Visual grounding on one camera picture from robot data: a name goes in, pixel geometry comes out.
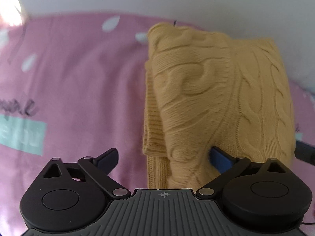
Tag pink floral bed sheet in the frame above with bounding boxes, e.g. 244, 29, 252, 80
1, 13, 314, 235

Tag black right gripper tip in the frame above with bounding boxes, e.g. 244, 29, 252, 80
294, 141, 315, 166

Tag mustard cable knit sweater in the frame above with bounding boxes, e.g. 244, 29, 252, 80
143, 23, 295, 190

